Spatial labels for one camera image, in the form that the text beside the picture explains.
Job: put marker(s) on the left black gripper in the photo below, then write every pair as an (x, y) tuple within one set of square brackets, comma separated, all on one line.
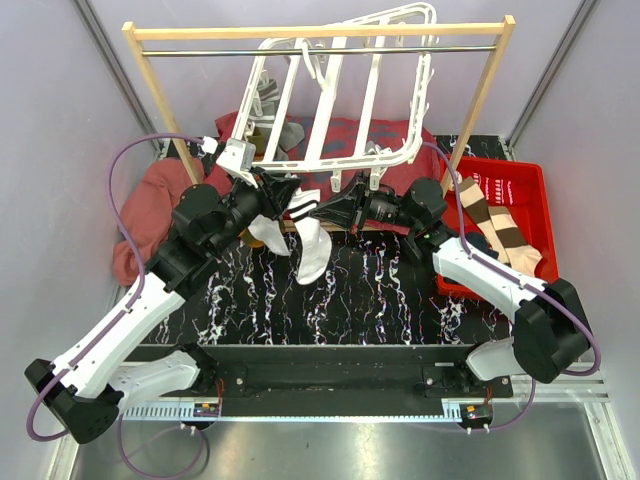
[(274, 193)]

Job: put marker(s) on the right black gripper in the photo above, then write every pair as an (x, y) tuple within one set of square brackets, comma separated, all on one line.
[(348, 208)]

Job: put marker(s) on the white plastic clip hanger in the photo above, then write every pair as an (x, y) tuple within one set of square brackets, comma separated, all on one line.
[(335, 99)]

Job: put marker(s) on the white ankle sock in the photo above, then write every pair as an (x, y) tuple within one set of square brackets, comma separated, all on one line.
[(268, 232)]

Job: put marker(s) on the olive green ribbed sock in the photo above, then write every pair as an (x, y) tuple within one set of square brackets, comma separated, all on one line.
[(259, 140)]

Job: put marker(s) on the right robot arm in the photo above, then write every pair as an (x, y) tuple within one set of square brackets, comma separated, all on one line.
[(549, 327)]

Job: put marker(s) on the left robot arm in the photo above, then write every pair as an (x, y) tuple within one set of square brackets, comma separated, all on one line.
[(85, 388)]

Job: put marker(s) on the grey striped sock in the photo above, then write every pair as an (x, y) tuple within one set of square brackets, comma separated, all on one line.
[(264, 113)]

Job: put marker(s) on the pink crumpled cloth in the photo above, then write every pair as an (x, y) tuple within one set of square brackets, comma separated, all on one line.
[(147, 213)]

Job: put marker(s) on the navy dark sock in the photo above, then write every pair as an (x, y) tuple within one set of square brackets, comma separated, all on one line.
[(479, 241)]

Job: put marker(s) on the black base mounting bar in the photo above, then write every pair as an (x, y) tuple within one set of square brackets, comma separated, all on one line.
[(346, 382)]

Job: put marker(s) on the red plastic bin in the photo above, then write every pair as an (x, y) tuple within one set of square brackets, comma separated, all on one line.
[(532, 218)]

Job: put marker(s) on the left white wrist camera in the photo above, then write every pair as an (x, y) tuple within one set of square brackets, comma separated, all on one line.
[(237, 160)]

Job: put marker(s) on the metal rack rail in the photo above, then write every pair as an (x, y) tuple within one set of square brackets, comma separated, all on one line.
[(316, 51)]

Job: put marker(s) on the wooden clothes rack frame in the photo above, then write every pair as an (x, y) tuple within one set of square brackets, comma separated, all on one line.
[(414, 20)]

